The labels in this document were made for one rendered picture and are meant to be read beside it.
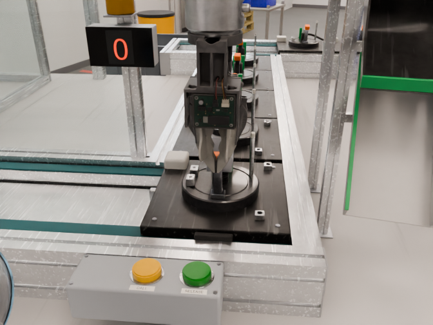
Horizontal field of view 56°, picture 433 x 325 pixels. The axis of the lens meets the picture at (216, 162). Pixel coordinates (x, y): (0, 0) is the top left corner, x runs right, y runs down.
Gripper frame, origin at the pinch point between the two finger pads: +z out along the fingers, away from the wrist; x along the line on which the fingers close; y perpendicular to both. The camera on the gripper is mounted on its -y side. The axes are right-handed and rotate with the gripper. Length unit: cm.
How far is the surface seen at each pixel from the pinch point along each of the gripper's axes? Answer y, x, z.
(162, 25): -432, -102, 47
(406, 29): -12.8, 28.8, -18.3
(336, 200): -24.0, 24.9, 20.7
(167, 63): -125, -33, 15
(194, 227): 3.7, -3.1, 9.8
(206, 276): 14.6, 0.0, 9.8
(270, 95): -65, 11, 10
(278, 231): 3.7, 10.1, 9.8
